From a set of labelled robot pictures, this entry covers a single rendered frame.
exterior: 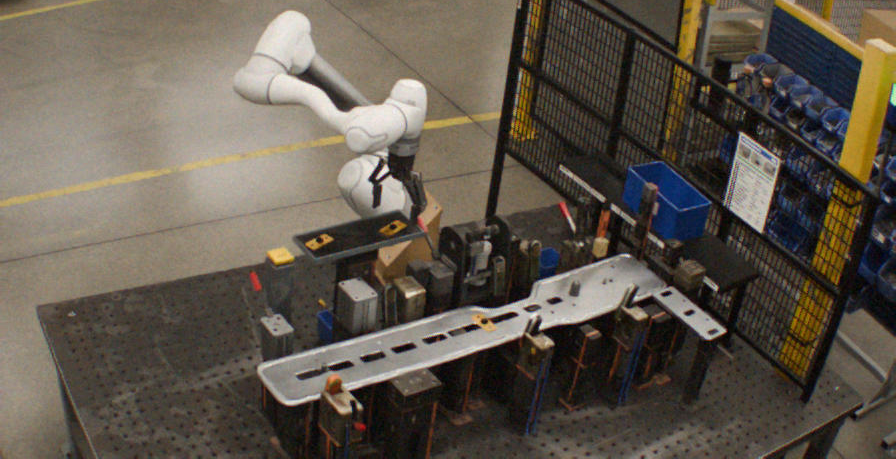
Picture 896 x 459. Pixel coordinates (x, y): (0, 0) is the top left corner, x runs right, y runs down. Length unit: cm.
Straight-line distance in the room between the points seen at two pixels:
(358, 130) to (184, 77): 409
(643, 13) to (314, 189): 187
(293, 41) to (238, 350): 98
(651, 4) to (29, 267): 330
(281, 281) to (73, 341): 84
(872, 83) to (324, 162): 357
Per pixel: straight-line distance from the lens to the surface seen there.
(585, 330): 351
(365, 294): 331
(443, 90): 714
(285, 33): 365
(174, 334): 377
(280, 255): 334
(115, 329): 379
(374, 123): 315
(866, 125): 355
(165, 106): 678
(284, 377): 315
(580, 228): 373
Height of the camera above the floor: 300
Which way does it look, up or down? 30 degrees down
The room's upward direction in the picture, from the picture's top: 8 degrees clockwise
